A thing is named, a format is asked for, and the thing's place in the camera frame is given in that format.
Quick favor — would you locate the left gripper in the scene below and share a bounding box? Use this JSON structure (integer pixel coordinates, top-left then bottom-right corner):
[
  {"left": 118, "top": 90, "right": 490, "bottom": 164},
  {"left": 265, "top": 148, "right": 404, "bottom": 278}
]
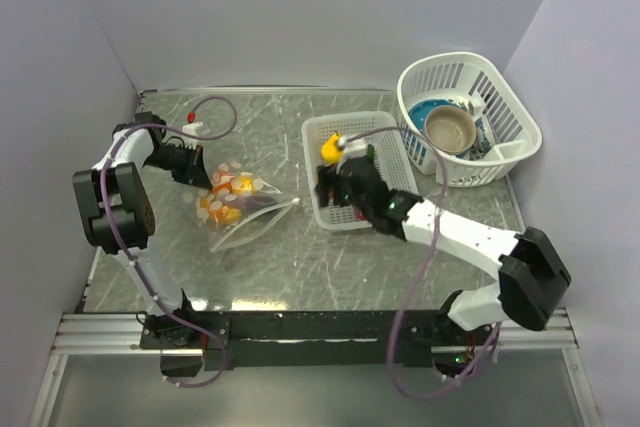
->
[{"left": 143, "top": 143, "right": 212, "bottom": 191}]

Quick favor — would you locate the yellow fake pear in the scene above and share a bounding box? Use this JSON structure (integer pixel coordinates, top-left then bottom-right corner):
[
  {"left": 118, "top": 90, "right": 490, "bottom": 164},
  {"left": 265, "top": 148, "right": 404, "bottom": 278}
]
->
[{"left": 320, "top": 132, "right": 342, "bottom": 165}]

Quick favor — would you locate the yellow fake lemon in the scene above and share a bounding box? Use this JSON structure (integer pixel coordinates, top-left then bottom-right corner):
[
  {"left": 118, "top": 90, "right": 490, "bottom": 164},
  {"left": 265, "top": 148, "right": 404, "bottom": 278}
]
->
[{"left": 231, "top": 175, "right": 265, "bottom": 196}]

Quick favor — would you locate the polka dot zip bag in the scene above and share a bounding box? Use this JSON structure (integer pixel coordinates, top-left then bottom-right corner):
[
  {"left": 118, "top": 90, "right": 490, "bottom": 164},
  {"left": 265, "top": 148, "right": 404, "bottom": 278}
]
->
[{"left": 182, "top": 162, "right": 300, "bottom": 252}]

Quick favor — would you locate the green fake vegetable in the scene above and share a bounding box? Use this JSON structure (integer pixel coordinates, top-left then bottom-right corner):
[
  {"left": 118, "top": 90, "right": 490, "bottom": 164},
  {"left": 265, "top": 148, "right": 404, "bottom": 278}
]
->
[{"left": 366, "top": 144, "right": 375, "bottom": 164}]

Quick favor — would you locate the purple fake eggplant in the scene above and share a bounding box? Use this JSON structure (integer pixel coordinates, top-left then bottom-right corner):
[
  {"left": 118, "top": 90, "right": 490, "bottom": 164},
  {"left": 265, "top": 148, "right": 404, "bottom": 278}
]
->
[{"left": 236, "top": 195, "right": 277, "bottom": 212}]

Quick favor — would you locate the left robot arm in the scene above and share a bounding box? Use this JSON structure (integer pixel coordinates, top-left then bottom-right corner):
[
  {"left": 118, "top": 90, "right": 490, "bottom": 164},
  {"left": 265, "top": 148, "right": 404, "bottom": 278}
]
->
[{"left": 72, "top": 112, "right": 212, "bottom": 349}]

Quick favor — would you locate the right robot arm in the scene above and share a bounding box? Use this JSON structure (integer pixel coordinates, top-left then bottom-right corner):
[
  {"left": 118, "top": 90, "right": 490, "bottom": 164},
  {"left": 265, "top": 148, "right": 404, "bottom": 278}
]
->
[{"left": 314, "top": 157, "right": 571, "bottom": 346}]

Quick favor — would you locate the flat white perforated basket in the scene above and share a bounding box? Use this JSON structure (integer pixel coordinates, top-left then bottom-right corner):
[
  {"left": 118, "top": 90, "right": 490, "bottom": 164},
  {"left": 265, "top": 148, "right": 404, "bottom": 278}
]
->
[{"left": 302, "top": 111, "right": 420, "bottom": 235}]

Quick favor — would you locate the blue plate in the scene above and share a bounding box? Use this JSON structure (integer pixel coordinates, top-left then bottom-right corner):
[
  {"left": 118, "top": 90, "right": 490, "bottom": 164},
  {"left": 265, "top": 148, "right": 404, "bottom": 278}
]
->
[{"left": 409, "top": 99, "right": 451, "bottom": 138}]

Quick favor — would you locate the beige bowl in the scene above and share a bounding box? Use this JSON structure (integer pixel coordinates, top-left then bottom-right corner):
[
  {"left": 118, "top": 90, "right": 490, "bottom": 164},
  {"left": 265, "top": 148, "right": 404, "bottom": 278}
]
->
[{"left": 425, "top": 105, "right": 477, "bottom": 157}]

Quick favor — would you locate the white oval dish basket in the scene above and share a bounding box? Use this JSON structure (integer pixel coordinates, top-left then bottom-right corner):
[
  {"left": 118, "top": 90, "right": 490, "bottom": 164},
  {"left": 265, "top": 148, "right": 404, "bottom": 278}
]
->
[{"left": 396, "top": 52, "right": 542, "bottom": 188}]

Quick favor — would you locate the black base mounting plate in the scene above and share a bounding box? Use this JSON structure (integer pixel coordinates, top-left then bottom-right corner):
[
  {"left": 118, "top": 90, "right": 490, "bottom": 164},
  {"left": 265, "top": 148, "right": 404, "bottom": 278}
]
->
[{"left": 140, "top": 310, "right": 493, "bottom": 377}]

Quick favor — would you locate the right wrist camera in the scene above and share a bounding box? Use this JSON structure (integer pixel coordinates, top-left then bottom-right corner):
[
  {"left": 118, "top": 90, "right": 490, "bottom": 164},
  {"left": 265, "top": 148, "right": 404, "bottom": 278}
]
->
[{"left": 336, "top": 136, "right": 369, "bottom": 161}]

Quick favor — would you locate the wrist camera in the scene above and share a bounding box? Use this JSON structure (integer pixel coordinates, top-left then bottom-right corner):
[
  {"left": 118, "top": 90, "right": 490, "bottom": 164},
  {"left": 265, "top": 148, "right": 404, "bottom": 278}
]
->
[
  {"left": 336, "top": 136, "right": 369, "bottom": 161},
  {"left": 181, "top": 112, "right": 211, "bottom": 148}
]

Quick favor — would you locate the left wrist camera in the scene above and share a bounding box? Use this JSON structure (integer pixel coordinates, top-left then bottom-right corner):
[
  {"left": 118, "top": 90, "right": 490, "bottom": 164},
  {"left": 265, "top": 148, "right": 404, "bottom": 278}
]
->
[{"left": 181, "top": 112, "right": 211, "bottom": 148}]

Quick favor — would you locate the aluminium frame rail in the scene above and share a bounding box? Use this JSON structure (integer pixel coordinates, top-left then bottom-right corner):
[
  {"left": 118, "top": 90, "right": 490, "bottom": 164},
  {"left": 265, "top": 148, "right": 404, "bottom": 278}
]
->
[{"left": 51, "top": 309, "right": 578, "bottom": 356}]

